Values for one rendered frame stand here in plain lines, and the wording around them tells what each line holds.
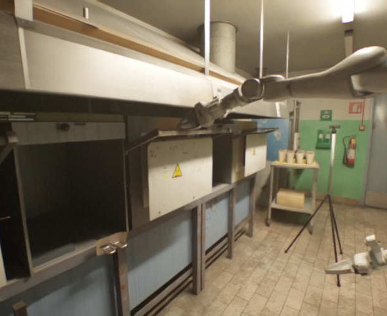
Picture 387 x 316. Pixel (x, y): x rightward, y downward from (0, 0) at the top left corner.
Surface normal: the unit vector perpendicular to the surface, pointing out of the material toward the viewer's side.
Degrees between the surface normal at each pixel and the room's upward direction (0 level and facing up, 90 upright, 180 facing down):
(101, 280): 90
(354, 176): 90
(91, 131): 90
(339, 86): 124
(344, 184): 90
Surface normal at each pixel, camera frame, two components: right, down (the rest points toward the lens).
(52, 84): 0.80, -0.10
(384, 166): -0.58, 0.11
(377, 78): -0.81, 0.56
